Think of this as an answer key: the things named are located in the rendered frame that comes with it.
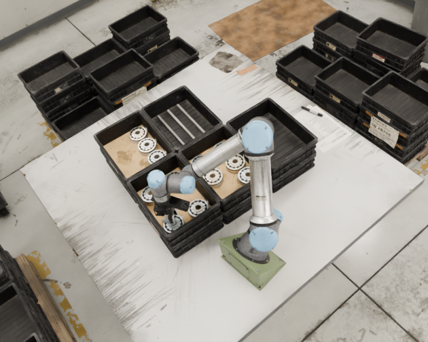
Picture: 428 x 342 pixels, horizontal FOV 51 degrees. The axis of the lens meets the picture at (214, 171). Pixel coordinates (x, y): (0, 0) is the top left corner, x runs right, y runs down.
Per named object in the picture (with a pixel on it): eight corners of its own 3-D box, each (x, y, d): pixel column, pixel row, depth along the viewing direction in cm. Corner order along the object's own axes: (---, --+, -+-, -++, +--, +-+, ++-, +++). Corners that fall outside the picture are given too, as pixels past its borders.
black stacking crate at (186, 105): (225, 137, 245) (223, 123, 236) (181, 165, 237) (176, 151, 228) (187, 99, 266) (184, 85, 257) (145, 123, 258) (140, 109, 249)
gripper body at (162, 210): (159, 203, 209) (153, 188, 200) (176, 203, 208) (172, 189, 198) (155, 216, 205) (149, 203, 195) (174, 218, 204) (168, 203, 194)
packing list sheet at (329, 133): (354, 132, 250) (354, 131, 250) (325, 155, 243) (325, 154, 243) (312, 102, 267) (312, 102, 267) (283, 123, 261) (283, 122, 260)
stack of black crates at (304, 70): (337, 89, 348) (341, 67, 330) (310, 109, 340) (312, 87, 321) (301, 66, 369) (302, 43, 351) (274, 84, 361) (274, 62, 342)
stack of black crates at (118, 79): (146, 91, 374) (132, 47, 338) (166, 109, 358) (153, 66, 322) (105, 115, 362) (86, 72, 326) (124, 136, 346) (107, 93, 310)
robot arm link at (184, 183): (197, 171, 192) (172, 170, 194) (191, 179, 182) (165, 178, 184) (197, 188, 194) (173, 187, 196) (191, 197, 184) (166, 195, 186)
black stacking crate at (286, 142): (317, 153, 231) (318, 139, 222) (272, 183, 223) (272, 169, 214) (269, 112, 252) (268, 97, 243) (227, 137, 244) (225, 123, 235)
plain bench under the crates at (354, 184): (396, 243, 282) (424, 179, 227) (196, 424, 235) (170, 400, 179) (234, 112, 367) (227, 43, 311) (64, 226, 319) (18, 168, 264)
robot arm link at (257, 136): (280, 239, 194) (274, 115, 179) (278, 255, 180) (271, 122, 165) (253, 239, 196) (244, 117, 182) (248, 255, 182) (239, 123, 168)
